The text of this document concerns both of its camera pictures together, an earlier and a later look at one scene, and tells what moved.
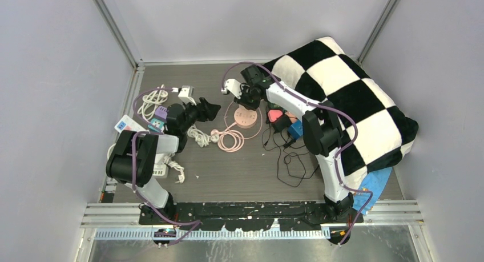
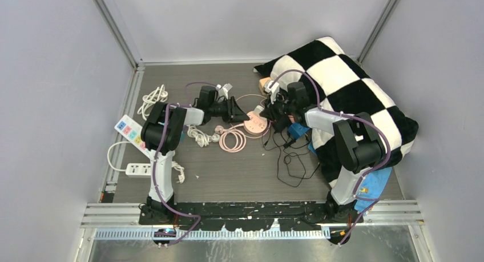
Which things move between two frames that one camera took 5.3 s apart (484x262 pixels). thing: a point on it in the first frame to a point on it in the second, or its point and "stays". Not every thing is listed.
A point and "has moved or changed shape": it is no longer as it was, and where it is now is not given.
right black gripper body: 246,92 to 279,108
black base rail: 249,217 stays
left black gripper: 205,110 to 234,113
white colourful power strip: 126,123 stays
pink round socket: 244,118 has moved or changed shape
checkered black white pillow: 373,131 stays
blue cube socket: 296,129 stays
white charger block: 251,102 to 258,109
